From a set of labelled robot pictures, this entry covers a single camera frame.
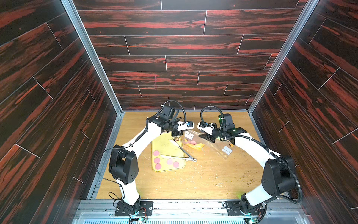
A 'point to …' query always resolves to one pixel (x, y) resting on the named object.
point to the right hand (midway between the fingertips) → (203, 130)
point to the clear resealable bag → (197, 141)
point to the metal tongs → (185, 158)
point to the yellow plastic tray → (167, 152)
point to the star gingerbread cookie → (175, 138)
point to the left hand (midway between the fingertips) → (186, 127)
